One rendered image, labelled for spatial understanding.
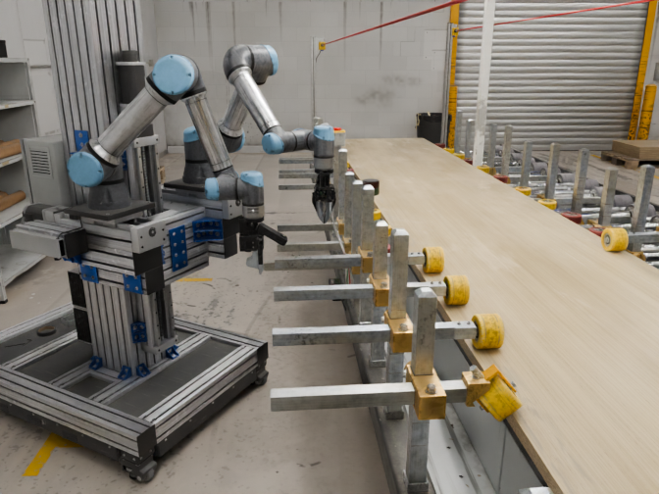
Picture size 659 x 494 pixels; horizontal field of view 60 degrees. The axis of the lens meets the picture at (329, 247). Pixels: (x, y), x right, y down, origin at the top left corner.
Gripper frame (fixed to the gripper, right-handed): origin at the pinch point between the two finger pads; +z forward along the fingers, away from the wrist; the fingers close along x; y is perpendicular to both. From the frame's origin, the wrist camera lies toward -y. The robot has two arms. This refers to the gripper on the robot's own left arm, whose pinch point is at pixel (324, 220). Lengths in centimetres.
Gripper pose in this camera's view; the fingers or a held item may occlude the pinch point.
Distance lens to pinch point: 219.5
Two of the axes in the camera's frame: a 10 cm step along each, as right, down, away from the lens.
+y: 0.8, 3.1, -9.5
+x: 10.0, -0.3, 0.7
